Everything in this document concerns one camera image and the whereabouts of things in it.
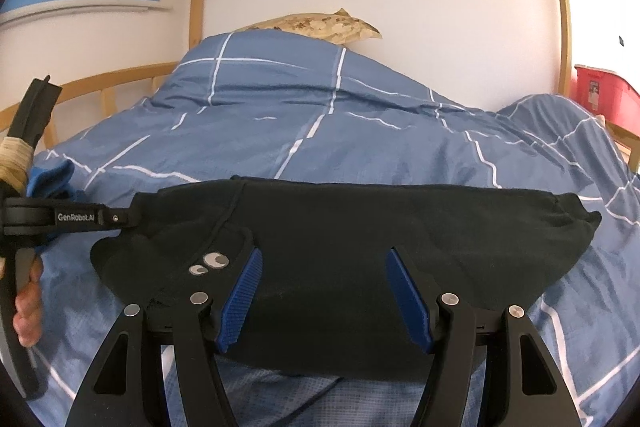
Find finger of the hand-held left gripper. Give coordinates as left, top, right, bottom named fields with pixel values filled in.
left=141, top=227, right=236, bottom=280

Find blue checked duvet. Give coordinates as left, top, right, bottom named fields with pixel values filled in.
left=10, top=32, right=640, bottom=427

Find person's left hand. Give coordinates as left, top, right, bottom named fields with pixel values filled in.
left=12, top=254, right=45, bottom=349

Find floral beige pillow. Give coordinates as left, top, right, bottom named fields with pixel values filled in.
left=235, top=8, right=383, bottom=44

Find red storage bin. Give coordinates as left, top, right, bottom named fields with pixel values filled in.
left=574, top=64, right=640, bottom=114

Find wooden bunk bed frame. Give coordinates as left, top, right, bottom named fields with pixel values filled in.
left=0, top=0, right=640, bottom=172

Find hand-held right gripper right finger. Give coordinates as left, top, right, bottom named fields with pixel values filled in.
left=385, top=247, right=584, bottom=427

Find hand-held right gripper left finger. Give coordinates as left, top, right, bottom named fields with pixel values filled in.
left=65, top=247, right=264, bottom=427

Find black pants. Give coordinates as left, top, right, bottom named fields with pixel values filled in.
left=90, top=176, right=603, bottom=382

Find folded blue cloth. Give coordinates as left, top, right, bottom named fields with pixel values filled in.
left=26, top=161, right=88, bottom=253

